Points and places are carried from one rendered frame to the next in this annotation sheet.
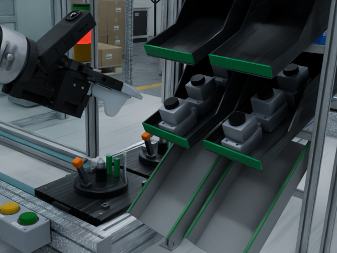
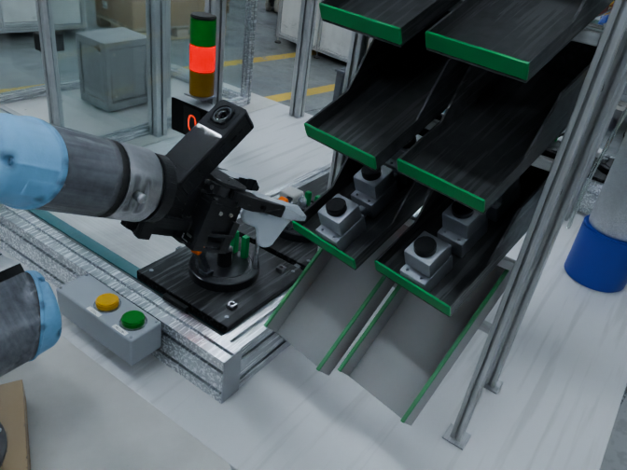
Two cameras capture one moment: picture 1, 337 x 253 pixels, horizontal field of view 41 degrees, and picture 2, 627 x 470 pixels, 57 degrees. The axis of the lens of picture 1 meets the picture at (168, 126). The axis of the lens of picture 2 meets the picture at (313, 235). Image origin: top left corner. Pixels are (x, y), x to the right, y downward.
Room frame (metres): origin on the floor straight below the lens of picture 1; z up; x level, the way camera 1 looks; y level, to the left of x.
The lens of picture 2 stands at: (0.12, 0.10, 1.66)
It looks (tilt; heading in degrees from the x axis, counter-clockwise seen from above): 31 degrees down; 354
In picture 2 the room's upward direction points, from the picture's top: 9 degrees clockwise
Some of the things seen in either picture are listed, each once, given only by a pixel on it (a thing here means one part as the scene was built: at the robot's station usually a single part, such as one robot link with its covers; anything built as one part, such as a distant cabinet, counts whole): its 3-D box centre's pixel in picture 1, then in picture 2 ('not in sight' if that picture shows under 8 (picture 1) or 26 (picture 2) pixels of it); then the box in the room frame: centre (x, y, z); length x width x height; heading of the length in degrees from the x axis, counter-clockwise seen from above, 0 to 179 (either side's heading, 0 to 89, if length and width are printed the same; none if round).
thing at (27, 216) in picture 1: (28, 219); (132, 321); (0.91, 0.31, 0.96); 0.04 x 0.04 x 0.02
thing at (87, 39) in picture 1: (81, 33); (202, 57); (1.28, 0.25, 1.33); 0.05 x 0.05 x 0.05
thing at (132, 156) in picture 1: (162, 145); (300, 210); (1.27, 0.02, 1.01); 0.24 x 0.24 x 0.13; 53
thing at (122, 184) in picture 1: (101, 183); (224, 267); (1.07, 0.17, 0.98); 0.14 x 0.14 x 0.02
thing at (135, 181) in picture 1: (101, 190); (223, 274); (1.07, 0.17, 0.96); 0.24 x 0.24 x 0.02; 53
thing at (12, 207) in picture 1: (9, 209); (107, 303); (0.95, 0.37, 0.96); 0.04 x 0.04 x 0.02
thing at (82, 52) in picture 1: (82, 51); (202, 81); (1.28, 0.25, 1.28); 0.05 x 0.05 x 0.05
